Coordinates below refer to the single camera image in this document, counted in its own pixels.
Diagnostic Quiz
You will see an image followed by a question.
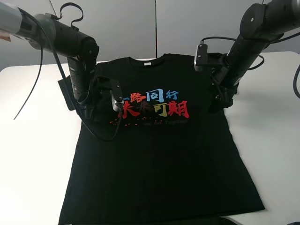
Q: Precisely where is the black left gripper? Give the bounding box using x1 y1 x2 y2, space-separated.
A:
78 76 112 120

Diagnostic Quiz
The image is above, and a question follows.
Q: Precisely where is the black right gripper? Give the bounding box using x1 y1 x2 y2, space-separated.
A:
208 53 238 113

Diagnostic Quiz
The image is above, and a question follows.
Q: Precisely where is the black printed t-shirt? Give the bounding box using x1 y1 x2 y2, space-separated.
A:
59 54 264 225

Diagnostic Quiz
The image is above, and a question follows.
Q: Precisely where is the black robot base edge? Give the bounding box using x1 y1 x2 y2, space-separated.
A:
220 217 243 225

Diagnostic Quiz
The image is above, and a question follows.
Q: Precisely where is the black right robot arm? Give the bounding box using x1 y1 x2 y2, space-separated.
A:
208 0 300 113

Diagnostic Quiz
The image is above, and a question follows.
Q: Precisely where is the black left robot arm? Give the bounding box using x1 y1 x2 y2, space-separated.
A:
0 2 112 121

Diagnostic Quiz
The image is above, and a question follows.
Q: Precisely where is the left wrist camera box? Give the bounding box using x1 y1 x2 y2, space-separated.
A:
110 79 124 112

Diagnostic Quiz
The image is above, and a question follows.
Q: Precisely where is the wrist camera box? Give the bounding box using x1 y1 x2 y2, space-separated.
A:
194 42 208 72
110 79 124 112

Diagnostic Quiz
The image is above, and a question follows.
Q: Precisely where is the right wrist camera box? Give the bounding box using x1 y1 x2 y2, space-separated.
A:
194 42 208 72

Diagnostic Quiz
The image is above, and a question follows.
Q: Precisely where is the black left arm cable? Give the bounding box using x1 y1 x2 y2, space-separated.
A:
13 2 123 142

